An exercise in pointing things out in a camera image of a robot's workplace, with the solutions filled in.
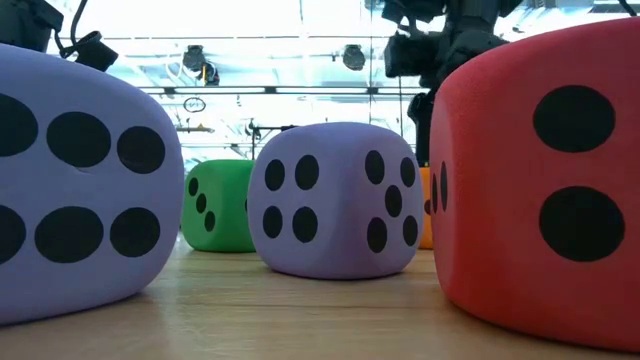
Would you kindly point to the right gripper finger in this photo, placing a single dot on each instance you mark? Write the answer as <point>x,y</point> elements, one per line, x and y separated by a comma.
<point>422,125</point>

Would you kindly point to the green foam die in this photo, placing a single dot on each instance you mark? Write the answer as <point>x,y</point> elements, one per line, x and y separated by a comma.
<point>225,200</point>

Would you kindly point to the orange foam die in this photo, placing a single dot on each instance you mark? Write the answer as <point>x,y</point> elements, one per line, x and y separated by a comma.
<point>424,235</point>

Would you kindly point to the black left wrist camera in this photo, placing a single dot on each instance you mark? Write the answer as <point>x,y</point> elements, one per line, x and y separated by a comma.
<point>95,52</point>

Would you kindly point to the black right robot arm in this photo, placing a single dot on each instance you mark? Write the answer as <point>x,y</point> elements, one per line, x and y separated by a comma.
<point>480,7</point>

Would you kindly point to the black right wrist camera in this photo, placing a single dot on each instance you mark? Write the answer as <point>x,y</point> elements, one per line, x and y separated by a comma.
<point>410,55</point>

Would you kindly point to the red foam die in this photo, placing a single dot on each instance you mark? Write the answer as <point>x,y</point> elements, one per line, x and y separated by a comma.
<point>500,225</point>

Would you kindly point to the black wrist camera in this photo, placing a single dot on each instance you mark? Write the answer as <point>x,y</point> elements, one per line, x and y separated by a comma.
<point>410,55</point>
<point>95,52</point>

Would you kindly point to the black ceiling track rail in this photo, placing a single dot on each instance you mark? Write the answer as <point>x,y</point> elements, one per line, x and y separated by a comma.
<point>300,90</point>

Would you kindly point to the purple foam die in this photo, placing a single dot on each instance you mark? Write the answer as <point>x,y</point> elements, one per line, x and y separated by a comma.
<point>335,245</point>
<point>100,190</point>

